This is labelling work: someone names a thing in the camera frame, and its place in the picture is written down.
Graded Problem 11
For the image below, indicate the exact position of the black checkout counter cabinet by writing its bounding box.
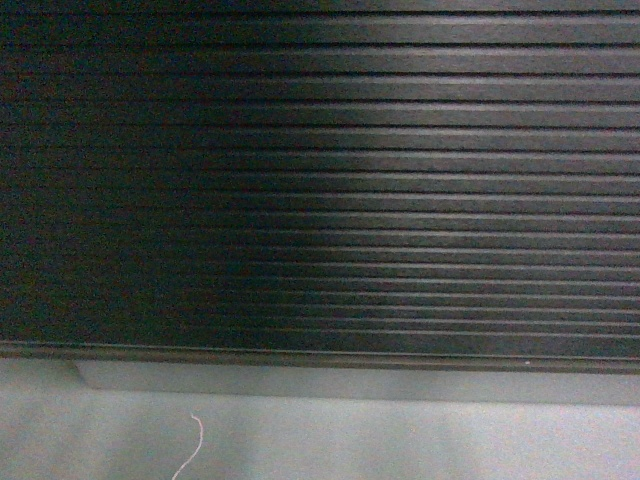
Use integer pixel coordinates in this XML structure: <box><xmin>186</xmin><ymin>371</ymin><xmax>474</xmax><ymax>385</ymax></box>
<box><xmin>1</xmin><ymin>1</ymin><xmax>639</xmax><ymax>405</ymax></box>

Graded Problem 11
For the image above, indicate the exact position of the white thread on floor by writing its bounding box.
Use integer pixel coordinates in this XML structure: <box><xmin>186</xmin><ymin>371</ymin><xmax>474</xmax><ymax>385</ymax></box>
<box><xmin>171</xmin><ymin>413</ymin><xmax>204</xmax><ymax>480</ymax></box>

